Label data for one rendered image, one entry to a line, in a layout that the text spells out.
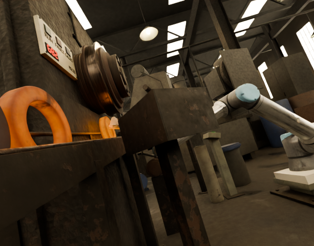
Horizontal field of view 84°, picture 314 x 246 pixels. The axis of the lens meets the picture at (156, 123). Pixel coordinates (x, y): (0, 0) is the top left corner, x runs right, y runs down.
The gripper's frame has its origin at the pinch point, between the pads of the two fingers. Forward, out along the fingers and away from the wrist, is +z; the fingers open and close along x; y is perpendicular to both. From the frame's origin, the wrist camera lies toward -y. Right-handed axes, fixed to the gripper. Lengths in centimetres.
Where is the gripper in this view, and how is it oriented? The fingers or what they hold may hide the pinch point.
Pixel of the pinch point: (107, 127)
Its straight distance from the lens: 94.0
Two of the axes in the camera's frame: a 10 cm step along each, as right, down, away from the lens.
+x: -0.4, -1.5, -9.9
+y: -0.1, -9.9, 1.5
